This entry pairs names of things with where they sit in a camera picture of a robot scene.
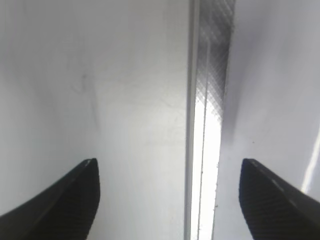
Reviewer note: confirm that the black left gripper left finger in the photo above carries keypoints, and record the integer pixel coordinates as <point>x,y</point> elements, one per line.
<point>64,211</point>

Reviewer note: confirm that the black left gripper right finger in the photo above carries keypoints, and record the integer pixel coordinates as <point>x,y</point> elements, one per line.
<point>273,209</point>

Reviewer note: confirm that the grey framed whiteboard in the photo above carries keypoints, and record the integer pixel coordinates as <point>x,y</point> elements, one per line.
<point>253,97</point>

